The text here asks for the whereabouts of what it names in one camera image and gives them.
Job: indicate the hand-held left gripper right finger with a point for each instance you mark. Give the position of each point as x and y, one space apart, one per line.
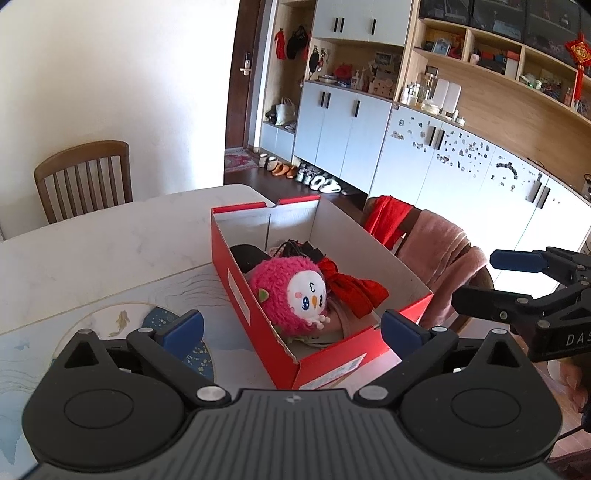
401 332

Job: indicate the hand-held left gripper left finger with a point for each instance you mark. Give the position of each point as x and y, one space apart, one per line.
182 334

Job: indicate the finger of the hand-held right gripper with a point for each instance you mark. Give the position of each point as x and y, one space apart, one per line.
517 261
489 304

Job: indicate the red shoe box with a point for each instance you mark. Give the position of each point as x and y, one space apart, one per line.
258 341

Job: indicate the pink plush toy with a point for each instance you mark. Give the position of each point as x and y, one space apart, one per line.
277 295

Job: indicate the person's right hand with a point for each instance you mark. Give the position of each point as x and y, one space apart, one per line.
577 383

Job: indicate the wooden chair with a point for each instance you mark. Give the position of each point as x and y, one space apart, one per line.
480 272
78 154

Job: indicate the pink cloth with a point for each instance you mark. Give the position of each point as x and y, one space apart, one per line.
355 323

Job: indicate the red patterned cloth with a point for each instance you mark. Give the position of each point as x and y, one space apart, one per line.
355 288

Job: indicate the pink towel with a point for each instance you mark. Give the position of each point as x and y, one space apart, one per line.
438 258

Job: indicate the black fabric item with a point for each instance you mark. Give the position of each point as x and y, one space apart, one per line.
247 256

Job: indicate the white cabinet with stickers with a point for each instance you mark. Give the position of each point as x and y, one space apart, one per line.
461 175

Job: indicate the printed table mat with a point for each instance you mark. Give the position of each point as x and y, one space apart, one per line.
69 304

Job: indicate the row of shoes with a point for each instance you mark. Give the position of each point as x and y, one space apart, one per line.
314 177

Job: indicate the red patterned rug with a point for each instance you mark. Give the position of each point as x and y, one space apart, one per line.
240 161

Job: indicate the cluster of glass jars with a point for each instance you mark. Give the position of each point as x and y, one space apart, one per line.
429 97

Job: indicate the white storage cabinet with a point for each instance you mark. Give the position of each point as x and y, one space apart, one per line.
341 134

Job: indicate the red knot ornament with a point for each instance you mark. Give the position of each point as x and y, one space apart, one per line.
579 50

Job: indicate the dark wooden door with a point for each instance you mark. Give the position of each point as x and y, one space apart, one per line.
238 115

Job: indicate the countertop clutter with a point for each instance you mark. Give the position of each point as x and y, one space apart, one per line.
360 76

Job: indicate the white tote bag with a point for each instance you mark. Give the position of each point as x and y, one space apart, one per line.
286 113

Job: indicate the silver door lock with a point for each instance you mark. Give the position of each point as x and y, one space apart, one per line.
245 64

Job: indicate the small red garment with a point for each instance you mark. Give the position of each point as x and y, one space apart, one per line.
280 44

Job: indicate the wooden wall shelf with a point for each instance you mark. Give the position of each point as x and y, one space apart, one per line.
508 101

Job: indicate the white wall cabinet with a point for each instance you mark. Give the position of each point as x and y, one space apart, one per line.
360 21

